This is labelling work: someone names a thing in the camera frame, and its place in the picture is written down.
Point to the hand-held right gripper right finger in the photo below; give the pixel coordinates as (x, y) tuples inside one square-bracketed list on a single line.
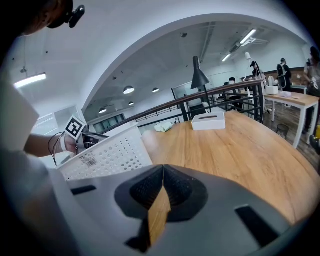
[(220, 212)]

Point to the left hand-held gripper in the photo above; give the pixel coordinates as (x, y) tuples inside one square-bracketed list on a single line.
[(75, 127)]

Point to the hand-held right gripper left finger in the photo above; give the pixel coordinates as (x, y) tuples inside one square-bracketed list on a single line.
[(100, 215)]

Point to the white plastic basket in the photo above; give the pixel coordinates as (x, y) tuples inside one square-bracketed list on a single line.
[(107, 155)]

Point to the person's left forearm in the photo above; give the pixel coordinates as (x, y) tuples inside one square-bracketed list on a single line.
[(42, 146)]

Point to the white tissue box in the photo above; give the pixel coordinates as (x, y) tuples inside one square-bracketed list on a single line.
[(208, 121)]

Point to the cream tissue box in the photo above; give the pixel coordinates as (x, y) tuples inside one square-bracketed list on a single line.
[(271, 90)]

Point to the person's left hand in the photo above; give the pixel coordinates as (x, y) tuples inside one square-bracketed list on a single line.
[(71, 145)]

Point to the white wristband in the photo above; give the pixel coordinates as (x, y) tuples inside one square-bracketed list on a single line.
[(63, 145)]

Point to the black round pendant lamp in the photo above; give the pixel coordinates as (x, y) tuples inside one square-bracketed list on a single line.
[(102, 110), (128, 89), (131, 103), (155, 90)]

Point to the rectangular ceiling light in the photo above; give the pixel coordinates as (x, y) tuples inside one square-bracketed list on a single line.
[(30, 80)]

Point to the black balcony railing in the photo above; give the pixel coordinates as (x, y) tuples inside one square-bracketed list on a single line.
[(157, 113)]

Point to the pale green folded cloth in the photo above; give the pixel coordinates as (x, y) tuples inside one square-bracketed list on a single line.
[(163, 127)]

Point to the black mesh waste basket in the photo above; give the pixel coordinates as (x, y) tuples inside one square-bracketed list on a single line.
[(282, 130)]

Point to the person's head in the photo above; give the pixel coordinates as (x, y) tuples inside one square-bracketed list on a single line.
[(47, 15)]

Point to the yellow bag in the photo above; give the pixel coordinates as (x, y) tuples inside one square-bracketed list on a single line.
[(318, 131)]

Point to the black cone desk lamp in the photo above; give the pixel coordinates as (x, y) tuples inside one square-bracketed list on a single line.
[(199, 77)]

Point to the pink packet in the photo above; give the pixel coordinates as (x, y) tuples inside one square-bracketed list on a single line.
[(285, 94)]

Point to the long wooden table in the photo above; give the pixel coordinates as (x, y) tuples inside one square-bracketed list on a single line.
[(297, 100)]

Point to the white gooseneck desk lamp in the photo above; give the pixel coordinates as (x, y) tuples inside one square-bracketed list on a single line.
[(247, 66)]

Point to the long ceiling tube light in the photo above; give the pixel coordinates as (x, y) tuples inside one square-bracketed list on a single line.
[(248, 36), (226, 57)]

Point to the black head camera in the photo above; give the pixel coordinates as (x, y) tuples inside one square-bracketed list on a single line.
[(76, 16)]

